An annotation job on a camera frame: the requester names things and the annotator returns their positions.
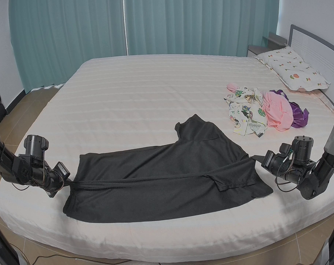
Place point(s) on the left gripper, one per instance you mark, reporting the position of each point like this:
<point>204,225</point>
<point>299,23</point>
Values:
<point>58,178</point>

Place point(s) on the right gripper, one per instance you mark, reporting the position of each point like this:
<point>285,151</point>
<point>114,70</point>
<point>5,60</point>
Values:
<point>274,164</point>

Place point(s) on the black T-shirt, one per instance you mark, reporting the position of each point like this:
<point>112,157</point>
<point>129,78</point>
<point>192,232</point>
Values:
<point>155,181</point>

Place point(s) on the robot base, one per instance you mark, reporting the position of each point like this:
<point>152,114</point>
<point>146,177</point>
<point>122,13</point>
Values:
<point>325,255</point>

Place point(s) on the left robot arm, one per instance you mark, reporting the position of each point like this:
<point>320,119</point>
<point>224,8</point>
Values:
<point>17,172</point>

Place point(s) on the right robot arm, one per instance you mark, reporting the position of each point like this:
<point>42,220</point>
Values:
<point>329,159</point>

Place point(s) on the bed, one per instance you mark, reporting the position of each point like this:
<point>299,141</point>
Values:
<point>142,92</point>

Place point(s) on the purple garment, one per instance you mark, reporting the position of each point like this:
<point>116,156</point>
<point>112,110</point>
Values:
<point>299,114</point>

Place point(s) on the white printed garment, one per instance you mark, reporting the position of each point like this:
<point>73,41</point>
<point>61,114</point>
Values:
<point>244,112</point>

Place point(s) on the small pale pink garment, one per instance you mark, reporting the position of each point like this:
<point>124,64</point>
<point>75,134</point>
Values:
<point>233,87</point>

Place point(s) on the white printed pillow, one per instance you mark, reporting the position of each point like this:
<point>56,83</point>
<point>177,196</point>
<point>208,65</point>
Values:
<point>292,68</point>

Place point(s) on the grey white bedside table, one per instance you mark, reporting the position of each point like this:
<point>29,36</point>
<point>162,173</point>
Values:
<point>267,46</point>

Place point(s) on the blue-green curtain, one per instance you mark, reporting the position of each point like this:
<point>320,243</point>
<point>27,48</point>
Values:
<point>197,15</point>
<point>67,23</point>

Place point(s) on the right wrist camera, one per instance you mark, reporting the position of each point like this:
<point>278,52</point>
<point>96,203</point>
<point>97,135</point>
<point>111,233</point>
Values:
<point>284,149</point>

